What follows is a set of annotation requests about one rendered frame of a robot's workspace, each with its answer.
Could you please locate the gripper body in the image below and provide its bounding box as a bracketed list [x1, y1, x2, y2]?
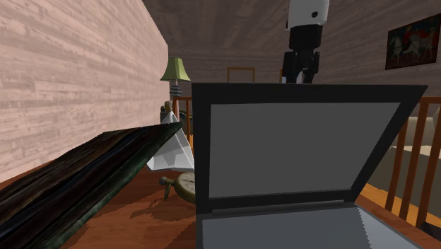
[288, 23, 324, 55]

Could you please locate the dark grey open laptop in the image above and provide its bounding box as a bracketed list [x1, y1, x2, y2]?
[191, 82, 429, 249]

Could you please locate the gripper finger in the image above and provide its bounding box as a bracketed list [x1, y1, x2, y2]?
[301, 50, 321, 85]
[282, 50, 301, 85]

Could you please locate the wooden chair back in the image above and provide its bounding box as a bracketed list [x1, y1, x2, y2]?
[226, 66, 257, 84]

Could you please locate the dark framed wall picture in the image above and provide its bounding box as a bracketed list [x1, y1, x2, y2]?
[384, 13, 441, 71]

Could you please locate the white faceted paper object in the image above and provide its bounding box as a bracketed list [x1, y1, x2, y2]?
[146, 111, 195, 173]

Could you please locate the table lamp with green shade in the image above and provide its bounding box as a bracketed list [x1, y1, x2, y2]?
[159, 57, 192, 100]

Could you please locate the brass pocket watch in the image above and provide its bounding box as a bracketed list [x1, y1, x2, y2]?
[158, 172, 196, 204]

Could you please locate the small brown figure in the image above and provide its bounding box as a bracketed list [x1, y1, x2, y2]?
[159, 100, 174, 122]

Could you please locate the dark wooden board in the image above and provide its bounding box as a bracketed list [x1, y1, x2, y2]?
[0, 122, 182, 249]

